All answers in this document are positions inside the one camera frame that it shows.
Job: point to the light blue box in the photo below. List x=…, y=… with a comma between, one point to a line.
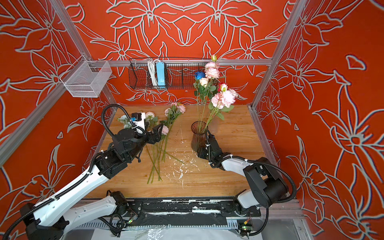
x=160, y=67

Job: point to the black wire wall basket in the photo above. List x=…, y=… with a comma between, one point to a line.
x=180, y=73

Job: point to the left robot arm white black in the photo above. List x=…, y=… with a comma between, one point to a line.
x=55, y=216

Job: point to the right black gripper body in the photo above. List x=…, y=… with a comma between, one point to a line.
x=204, y=154

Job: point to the pink carnation spray stem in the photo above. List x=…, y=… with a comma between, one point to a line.
x=212, y=69

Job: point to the pink white flower bunch left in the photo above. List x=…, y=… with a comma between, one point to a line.
x=154, y=151

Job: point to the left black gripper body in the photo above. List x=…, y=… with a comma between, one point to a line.
x=149, y=138

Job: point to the cream peach rose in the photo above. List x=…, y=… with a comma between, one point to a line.
x=205, y=90

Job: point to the large pink peony stem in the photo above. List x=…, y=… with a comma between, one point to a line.
x=222, y=102

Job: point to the pink flower bunch right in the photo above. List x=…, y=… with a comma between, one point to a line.
x=172, y=113

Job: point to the brown ribbed glass vase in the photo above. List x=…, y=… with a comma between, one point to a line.
x=199, y=136

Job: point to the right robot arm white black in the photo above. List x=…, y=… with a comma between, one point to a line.
x=268, y=183

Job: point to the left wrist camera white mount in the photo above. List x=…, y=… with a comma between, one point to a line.
x=138, y=120

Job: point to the blue rose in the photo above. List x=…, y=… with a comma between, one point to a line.
x=199, y=75

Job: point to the white mesh wall basket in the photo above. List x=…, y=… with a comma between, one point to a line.
x=86, y=79

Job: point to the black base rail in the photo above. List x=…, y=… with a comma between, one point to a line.
x=203, y=212

